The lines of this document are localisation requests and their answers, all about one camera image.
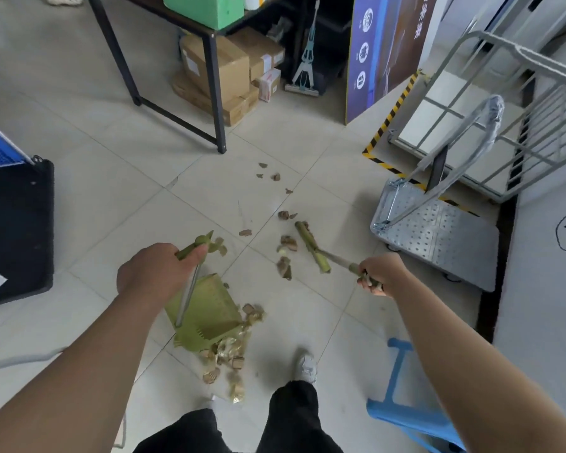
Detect person's left hand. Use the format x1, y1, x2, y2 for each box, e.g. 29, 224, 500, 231
117, 243, 209, 309

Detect person's right hand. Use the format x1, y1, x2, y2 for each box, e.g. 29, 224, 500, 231
357, 253, 410, 298

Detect green dustpan with metal handle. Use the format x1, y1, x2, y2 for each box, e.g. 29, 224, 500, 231
164, 230, 253, 350

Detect green broom with metal handle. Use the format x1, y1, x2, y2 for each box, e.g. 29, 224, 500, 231
295, 221, 385, 293

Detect person's right forearm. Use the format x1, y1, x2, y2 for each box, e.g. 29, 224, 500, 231
386, 274, 566, 453

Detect person's left forearm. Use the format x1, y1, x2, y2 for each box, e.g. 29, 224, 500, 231
0, 290, 171, 453

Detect silver platform trolley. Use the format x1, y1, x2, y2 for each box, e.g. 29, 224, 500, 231
370, 95, 505, 293

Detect scattered brown cardboard scraps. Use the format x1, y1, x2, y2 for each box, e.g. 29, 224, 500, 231
199, 162, 312, 405

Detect person's white shoe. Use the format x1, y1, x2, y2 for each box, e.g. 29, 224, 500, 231
294, 353, 318, 385

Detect blue plastic stool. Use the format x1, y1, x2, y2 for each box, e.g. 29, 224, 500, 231
366, 338, 468, 453

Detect flat brown cardboard box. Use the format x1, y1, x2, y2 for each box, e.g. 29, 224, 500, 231
172, 72, 260, 127

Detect person's black trousers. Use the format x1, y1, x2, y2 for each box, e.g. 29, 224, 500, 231
133, 380, 344, 453

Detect yellow black hazard tape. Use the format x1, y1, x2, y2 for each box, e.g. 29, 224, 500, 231
362, 72, 482, 217

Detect black metal table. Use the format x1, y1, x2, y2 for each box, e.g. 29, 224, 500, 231
85, 0, 308, 154

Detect black mat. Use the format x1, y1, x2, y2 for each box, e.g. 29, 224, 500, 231
0, 157, 55, 310

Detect small white red box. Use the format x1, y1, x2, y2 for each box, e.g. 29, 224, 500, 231
256, 68, 283, 103

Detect large brown cardboard box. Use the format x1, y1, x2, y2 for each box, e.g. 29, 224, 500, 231
179, 35, 251, 102

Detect brown cardboard box white label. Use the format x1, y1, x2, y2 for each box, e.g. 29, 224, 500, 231
226, 26, 286, 83

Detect green mop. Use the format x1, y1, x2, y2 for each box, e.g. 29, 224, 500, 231
284, 0, 322, 98

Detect grey metal cage cart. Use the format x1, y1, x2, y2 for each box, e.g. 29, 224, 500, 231
388, 30, 566, 204

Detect blue poster board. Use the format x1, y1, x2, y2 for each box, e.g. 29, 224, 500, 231
345, 0, 437, 126

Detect green box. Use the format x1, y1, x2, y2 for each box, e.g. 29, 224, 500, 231
161, 0, 245, 31

